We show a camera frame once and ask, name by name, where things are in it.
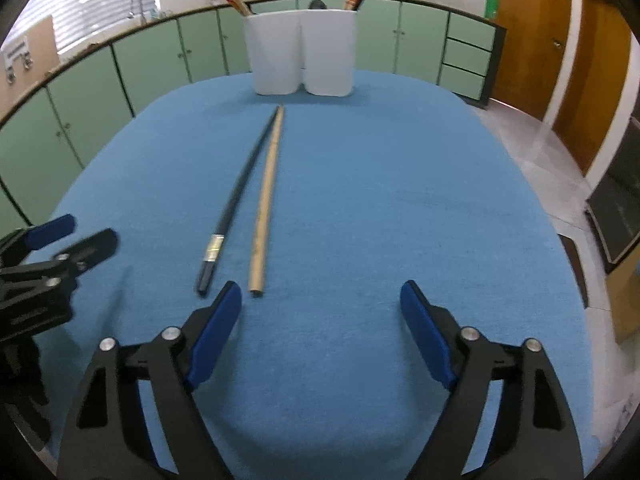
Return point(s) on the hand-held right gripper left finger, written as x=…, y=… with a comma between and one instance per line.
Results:
x=215, y=340

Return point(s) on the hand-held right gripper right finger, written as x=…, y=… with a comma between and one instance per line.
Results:
x=425, y=335

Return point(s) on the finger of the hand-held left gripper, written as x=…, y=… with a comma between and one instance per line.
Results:
x=50, y=230
x=95, y=247

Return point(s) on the black chopstick with pearl band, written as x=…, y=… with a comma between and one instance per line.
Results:
x=215, y=246

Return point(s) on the plain wooden chopstick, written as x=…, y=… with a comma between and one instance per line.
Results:
x=262, y=220

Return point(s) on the white double-compartment utensil holder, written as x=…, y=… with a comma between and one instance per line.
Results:
x=275, y=55

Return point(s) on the blue tablecloth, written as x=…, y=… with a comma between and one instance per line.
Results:
x=375, y=210

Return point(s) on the brown chair seat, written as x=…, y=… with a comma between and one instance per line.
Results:
x=575, y=270

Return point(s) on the green kitchen counter cabinet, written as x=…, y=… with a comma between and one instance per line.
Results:
x=150, y=70

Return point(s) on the cardboard box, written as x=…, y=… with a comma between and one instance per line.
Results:
x=42, y=40

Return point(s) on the dark glass-front cabinet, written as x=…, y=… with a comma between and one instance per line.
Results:
x=615, y=220

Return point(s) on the white window blinds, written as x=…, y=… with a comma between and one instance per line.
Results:
x=100, y=0

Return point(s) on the metal kitchen faucet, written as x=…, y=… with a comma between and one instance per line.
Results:
x=131, y=2

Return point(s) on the green cabinet drawer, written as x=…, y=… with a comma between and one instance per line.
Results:
x=462, y=85
x=472, y=32
x=467, y=57

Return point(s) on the brown wooden door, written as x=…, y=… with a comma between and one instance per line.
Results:
x=530, y=40
x=595, y=85

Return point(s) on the dark round object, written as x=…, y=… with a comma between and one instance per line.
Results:
x=317, y=5

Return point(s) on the green bottle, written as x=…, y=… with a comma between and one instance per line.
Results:
x=492, y=5

